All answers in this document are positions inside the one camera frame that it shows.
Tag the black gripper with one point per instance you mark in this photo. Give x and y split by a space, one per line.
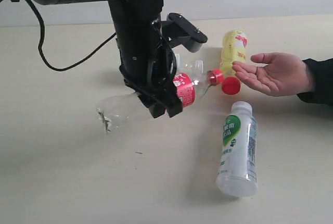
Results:
147 63

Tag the clear bottle white cartoon label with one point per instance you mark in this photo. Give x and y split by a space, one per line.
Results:
189 67

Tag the clear bottle red label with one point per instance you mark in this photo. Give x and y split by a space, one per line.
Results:
121 110

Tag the yellow bottle red cap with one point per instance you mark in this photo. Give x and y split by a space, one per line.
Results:
233 49

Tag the white bottle green label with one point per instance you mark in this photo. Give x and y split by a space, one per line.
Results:
237 172

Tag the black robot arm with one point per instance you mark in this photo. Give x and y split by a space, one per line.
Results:
148 64

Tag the black sleeved forearm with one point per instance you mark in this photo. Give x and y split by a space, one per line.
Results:
322 76

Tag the person's open hand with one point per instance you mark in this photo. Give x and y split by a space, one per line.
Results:
275 74

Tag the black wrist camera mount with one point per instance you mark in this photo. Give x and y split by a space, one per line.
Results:
177 30

